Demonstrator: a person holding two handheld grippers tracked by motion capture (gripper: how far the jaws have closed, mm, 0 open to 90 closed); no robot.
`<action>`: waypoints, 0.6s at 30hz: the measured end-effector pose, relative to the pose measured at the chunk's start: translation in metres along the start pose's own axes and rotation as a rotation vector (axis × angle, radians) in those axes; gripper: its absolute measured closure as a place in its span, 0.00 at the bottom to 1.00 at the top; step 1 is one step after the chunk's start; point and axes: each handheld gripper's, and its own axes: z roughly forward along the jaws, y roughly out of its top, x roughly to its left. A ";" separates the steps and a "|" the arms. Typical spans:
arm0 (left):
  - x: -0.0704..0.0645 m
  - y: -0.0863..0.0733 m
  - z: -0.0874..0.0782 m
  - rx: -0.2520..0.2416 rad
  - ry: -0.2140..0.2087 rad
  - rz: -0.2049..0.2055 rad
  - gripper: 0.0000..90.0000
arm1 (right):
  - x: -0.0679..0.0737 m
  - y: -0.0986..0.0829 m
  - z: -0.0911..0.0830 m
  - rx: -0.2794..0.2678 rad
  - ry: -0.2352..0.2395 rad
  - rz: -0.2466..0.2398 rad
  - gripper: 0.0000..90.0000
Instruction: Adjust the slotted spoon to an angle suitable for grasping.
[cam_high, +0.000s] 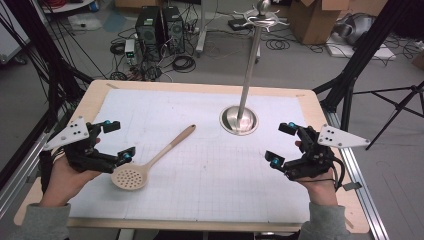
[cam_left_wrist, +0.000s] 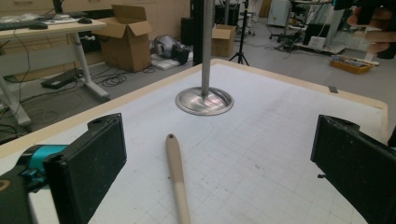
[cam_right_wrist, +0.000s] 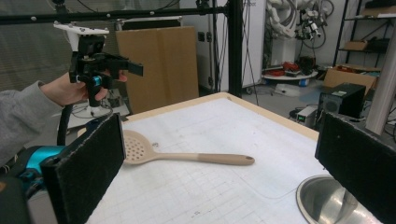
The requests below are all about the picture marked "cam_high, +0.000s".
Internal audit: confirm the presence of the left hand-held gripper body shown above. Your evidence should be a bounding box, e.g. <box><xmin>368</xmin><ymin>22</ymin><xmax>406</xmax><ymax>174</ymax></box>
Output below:
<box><xmin>43</xmin><ymin>115</ymin><xmax>118</xmax><ymax>174</ymax></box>

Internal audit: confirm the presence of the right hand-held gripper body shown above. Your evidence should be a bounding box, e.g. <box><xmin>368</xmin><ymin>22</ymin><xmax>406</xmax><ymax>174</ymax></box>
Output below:
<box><xmin>284</xmin><ymin>123</ymin><xmax>372</xmax><ymax>182</ymax></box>

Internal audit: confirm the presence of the beige slotted spoon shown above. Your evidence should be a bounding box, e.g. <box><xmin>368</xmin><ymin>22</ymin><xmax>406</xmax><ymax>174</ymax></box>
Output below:
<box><xmin>110</xmin><ymin>124</ymin><xmax>197</xmax><ymax>192</ymax></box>

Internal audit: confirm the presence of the metal utensil stand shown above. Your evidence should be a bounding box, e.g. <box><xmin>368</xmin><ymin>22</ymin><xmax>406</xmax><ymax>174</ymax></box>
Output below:
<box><xmin>219</xmin><ymin>0</ymin><xmax>290</xmax><ymax>136</ymax></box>

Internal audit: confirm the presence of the person's left hand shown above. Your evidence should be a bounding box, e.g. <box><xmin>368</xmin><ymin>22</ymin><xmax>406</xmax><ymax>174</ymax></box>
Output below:
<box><xmin>39</xmin><ymin>155</ymin><xmax>102</xmax><ymax>206</ymax></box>

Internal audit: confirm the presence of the person's right hand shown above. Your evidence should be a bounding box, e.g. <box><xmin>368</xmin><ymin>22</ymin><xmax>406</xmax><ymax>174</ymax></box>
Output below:
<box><xmin>295</xmin><ymin>169</ymin><xmax>339</xmax><ymax>206</ymax></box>

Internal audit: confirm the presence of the black tripod stand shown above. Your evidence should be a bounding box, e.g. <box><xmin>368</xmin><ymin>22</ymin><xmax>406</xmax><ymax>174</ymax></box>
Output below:
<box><xmin>353</xmin><ymin>79</ymin><xmax>424</xmax><ymax>151</ymax></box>

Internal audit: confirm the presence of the white grid mat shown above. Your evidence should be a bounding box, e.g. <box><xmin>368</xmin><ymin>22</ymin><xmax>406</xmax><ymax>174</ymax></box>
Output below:
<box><xmin>68</xmin><ymin>88</ymin><xmax>312</xmax><ymax>224</ymax></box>

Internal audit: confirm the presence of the small grey power supply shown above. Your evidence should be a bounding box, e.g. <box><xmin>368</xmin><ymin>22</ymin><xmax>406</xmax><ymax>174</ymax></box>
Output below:
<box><xmin>124</xmin><ymin>38</ymin><xmax>137</xmax><ymax>66</ymax></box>

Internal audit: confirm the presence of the white flat board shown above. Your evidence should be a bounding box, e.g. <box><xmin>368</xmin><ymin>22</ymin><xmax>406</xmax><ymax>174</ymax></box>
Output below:
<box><xmin>325</xmin><ymin>34</ymin><xmax>398</xmax><ymax>61</ymax></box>

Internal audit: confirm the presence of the black computer tower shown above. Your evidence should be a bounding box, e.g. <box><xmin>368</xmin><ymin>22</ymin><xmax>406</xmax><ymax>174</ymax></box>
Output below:
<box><xmin>162</xmin><ymin>5</ymin><xmax>186</xmax><ymax>54</ymax></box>
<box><xmin>134</xmin><ymin>5</ymin><xmax>164</xmax><ymax>63</ymax></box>

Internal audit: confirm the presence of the open cardboard box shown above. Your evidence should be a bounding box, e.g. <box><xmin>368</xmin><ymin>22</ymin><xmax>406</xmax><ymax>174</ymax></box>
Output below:
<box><xmin>288</xmin><ymin>0</ymin><xmax>351</xmax><ymax>46</ymax></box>

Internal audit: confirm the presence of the grey bag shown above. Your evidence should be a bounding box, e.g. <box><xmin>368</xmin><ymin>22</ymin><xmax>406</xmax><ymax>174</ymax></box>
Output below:
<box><xmin>334</xmin><ymin>12</ymin><xmax>376</xmax><ymax>46</ymax></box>

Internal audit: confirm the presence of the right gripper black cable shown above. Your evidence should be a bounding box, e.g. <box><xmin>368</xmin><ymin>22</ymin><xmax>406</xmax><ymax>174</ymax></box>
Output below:
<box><xmin>328</xmin><ymin>155</ymin><xmax>363</xmax><ymax>193</ymax></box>

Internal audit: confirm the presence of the aluminium rail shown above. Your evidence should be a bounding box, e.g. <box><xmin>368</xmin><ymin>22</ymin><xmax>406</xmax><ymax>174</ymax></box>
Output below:
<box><xmin>0</xmin><ymin>131</ymin><xmax>56</xmax><ymax>218</ymax></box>
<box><xmin>321</xmin><ymin>108</ymin><xmax>389</xmax><ymax>240</ymax></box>

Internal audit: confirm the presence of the black truss frame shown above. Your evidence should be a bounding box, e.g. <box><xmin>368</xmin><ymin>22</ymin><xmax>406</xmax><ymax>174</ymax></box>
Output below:
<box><xmin>313</xmin><ymin>0</ymin><xmax>424</xmax><ymax>113</ymax></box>
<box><xmin>0</xmin><ymin>0</ymin><xmax>94</xmax><ymax>131</ymax></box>

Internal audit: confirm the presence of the coiled black cable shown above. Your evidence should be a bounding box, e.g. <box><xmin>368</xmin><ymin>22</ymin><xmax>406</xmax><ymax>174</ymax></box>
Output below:
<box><xmin>172</xmin><ymin>54</ymin><xmax>197</xmax><ymax>74</ymax></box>

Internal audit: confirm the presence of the white stand post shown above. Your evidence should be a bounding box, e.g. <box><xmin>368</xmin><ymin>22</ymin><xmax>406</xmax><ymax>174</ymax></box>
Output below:
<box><xmin>195</xmin><ymin>0</ymin><xmax>208</xmax><ymax>58</ymax></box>

